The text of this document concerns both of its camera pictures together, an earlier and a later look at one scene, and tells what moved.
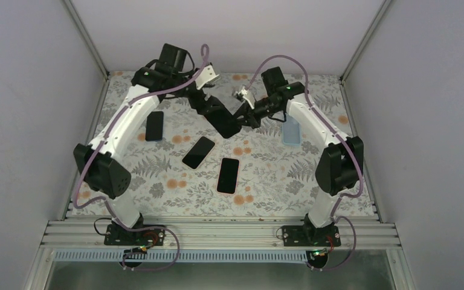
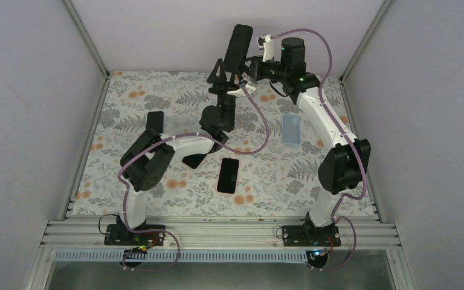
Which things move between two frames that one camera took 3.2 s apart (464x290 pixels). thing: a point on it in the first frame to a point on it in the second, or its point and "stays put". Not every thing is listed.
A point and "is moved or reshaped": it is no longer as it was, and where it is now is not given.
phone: [198, 152] stays put
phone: [228, 176] stays put
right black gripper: [246, 109] to [254, 72]
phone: [223, 121] is moved or reshaped
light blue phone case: [291, 132] stays put
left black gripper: [204, 107] to [221, 80]
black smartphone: [154, 126] stays put
